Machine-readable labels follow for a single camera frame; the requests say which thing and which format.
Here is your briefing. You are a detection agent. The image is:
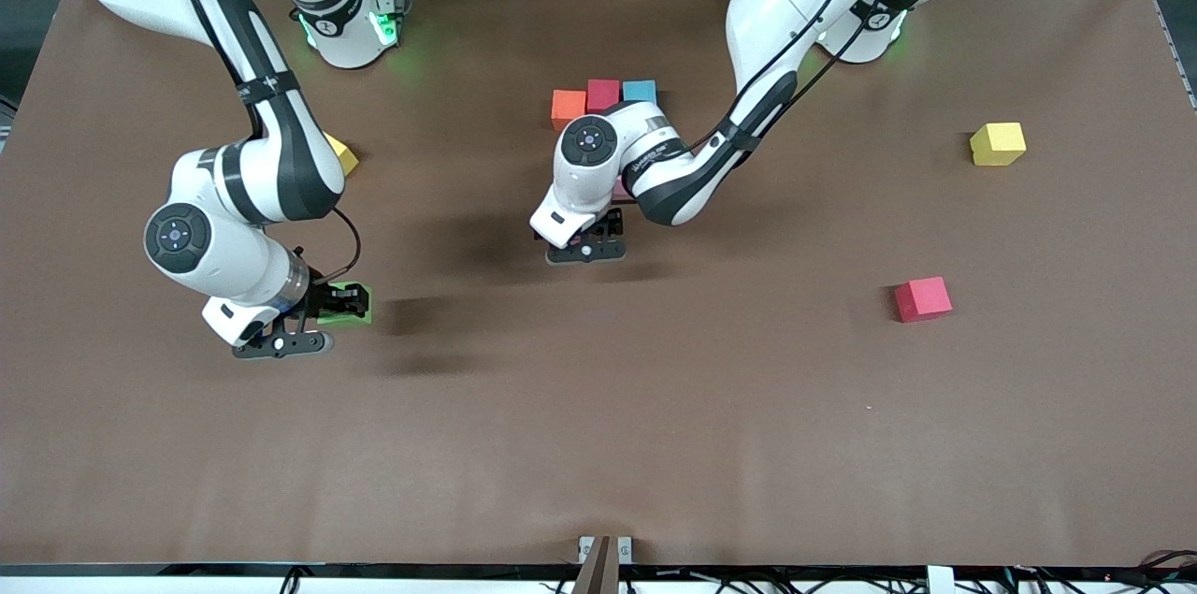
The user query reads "green foam cube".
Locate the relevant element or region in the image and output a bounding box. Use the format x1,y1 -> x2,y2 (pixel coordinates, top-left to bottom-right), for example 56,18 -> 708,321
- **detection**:
316,282 -> 374,326

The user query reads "orange foam cube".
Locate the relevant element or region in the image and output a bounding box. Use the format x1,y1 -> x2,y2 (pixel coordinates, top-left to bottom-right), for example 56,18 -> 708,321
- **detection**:
551,90 -> 588,132

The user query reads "yellow foam cube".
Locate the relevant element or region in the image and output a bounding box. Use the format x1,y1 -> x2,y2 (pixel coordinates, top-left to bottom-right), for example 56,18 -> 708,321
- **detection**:
970,123 -> 1027,167
323,132 -> 360,179

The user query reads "brown table mat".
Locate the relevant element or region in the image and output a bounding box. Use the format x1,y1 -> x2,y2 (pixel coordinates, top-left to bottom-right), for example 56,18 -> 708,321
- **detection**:
0,0 -> 1197,567

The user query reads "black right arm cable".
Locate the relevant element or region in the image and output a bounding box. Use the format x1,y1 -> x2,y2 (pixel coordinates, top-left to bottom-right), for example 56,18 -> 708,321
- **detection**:
323,206 -> 363,286

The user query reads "metal bracket with pole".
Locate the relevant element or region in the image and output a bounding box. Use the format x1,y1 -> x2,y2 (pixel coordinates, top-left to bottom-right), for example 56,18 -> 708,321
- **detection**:
572,534 -> 634,594

